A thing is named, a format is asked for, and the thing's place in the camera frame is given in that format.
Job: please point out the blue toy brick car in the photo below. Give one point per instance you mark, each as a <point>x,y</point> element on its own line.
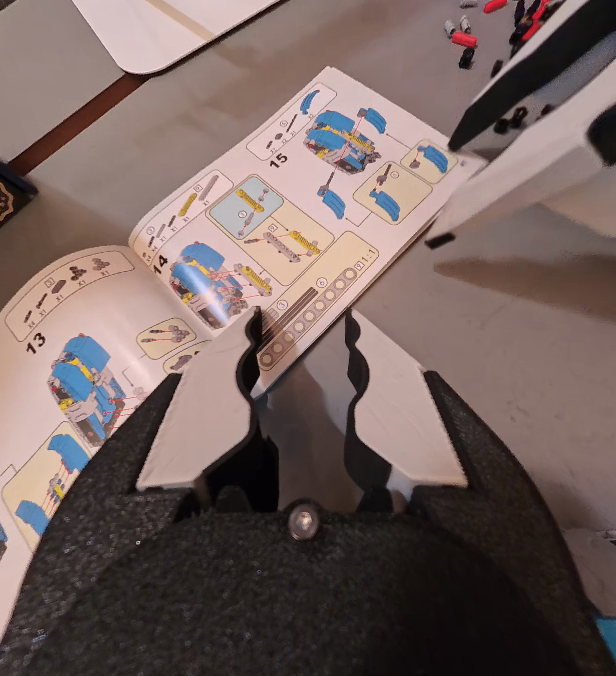
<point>614,649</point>

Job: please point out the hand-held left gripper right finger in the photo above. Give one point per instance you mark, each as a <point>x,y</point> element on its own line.
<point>408,422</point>

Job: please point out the instruction booklet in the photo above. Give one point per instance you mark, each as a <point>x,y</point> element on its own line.
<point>128,327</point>

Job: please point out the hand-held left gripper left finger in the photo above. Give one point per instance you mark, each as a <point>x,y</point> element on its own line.
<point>202,422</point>

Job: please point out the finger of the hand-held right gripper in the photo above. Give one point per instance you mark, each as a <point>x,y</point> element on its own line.
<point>540,47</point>
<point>529,163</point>

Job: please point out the pile of small bricks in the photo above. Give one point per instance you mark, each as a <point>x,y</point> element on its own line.
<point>466,39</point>

